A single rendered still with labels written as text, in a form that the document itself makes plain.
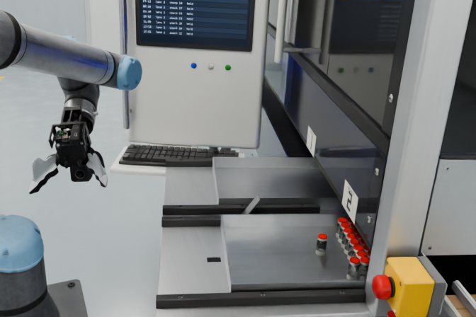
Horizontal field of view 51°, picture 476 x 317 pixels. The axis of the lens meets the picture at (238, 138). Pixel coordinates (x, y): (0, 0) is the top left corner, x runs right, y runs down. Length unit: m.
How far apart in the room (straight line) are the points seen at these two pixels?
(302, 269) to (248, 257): 0.12
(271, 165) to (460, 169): 0.75
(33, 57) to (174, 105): 0.97
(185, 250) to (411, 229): 0.49
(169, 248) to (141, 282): 1.36
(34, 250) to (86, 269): 1.65
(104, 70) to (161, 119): 0.81
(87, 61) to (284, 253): 0.58
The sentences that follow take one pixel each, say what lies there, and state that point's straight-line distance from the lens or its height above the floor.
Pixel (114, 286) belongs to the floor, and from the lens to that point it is 2.49.
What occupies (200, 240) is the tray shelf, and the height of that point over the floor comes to 0.88.
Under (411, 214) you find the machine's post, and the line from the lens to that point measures 0.91.
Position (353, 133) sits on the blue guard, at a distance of 1.07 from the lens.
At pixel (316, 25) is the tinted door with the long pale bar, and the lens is 1.41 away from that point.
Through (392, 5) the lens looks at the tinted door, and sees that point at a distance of 0.94.
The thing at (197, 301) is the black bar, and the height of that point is 0.90.
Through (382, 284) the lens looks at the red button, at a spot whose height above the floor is 1.01.
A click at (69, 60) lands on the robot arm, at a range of 0.98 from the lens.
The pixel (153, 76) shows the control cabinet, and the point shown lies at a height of 1.06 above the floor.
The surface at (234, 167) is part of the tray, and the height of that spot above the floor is 0.88.
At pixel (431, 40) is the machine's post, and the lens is 0.81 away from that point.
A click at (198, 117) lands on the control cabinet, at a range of 1.82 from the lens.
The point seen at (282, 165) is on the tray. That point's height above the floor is 0.89.
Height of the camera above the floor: 1.52
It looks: 21 degrees down
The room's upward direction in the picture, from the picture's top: 3 degrees clockwise
